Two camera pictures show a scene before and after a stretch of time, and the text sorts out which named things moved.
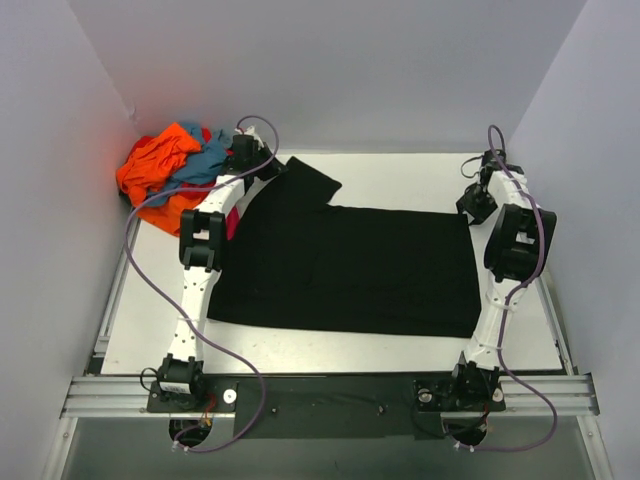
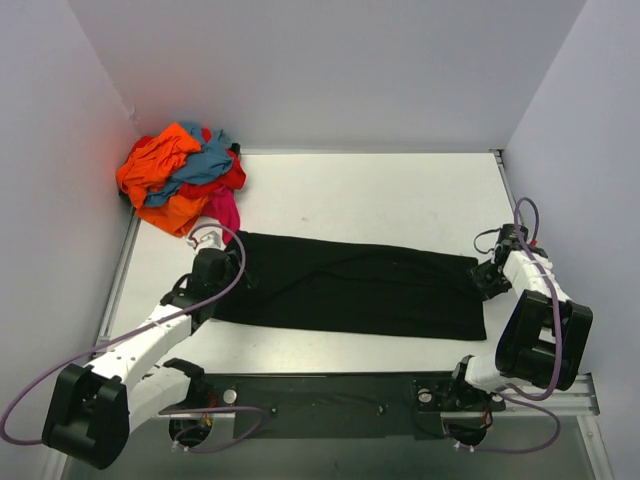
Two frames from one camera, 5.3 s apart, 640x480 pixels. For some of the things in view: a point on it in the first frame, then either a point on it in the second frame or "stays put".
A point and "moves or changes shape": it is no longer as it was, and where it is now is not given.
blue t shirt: [202, 166] stays put
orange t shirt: [150, 164] stays put
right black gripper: [473, 204] → [486, 277]
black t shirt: [296, 260] moves or changes shape
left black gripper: [270, 163] → [239, 273]
